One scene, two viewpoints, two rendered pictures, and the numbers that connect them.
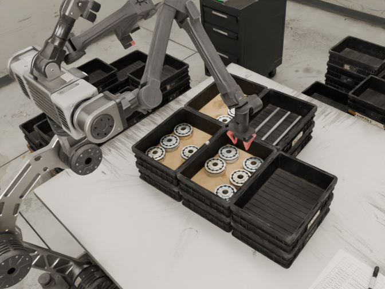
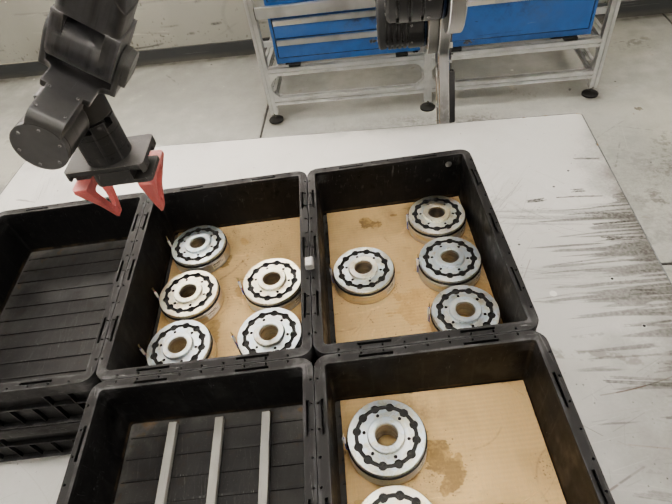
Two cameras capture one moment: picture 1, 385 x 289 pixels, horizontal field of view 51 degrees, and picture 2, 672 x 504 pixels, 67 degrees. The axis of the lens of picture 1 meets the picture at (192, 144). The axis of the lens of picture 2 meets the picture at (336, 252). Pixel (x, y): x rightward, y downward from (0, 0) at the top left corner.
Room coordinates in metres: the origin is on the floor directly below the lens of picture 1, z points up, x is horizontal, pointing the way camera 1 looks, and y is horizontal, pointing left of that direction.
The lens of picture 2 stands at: (1.85, -0.38, 1.50)
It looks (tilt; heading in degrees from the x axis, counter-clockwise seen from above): 46 degrees down; 139
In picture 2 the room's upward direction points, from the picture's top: 10 degrees counter-clockwise
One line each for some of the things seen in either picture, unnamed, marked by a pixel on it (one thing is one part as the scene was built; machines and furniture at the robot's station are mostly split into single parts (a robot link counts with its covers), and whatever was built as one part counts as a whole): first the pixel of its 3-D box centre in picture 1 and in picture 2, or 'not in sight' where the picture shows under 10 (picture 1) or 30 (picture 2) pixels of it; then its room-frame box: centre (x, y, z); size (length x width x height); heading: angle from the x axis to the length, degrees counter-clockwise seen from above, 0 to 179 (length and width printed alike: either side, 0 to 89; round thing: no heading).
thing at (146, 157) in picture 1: (179, 138); (403, 239); (1.51, 0.06, 0.92); 0.40 x 0.30 x 0.02; 136
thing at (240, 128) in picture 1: (241, 125); (102, 141); (1.25, -0.21, 1.17); 0.10 x 0.07 x 0.07; 44
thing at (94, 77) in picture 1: (93, 97); not in sight; (2.74, 0.76, 0.37); 0.40 x 0.30 x 0.45; 130
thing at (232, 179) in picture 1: (240, 177); (189, 293); (1.25, -0.20, 0.86); 0.10 x 0.10 x 0.01
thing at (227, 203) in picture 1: (227, 163); (218, 263); (1.30, -0.15, 0.92); 0.40 x 0.30 x 0.02; 136
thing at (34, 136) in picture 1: (55, 132); not in sight; (2.49, 1.07, 0.26); 0.40 x 0.30 x 0.23; 130
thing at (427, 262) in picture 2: (169, 141); (449, 258); (1.56, 0.12, 0.86); 0.10 x 0.10 x 0.01
